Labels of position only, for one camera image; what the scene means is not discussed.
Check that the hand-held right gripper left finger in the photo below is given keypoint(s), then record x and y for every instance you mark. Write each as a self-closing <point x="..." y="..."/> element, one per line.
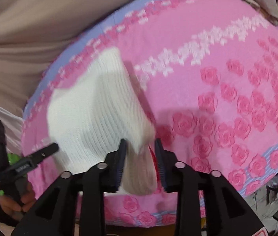
<point x="120" y="164"/>

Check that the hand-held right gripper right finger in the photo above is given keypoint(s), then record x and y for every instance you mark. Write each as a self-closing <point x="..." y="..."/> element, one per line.
<point x="160" y="167"/>

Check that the white red navy knit sweater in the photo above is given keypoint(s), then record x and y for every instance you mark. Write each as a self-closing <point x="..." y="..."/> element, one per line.
<point x="97" y="113"/>

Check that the person's left hand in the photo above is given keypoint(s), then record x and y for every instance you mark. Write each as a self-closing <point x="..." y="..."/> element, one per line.
<point x="11" y="206"/>

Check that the pink floral bed sheet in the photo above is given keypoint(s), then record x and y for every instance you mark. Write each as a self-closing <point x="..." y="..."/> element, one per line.
<point x="203" y="54"/>

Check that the beige backdrop cloth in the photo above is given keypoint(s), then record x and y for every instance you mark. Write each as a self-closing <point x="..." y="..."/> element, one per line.
<point x="43" y="29"/>

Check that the pale floral hanging cloth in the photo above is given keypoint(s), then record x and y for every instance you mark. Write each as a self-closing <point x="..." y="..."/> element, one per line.
<point x="257" y="0"/>

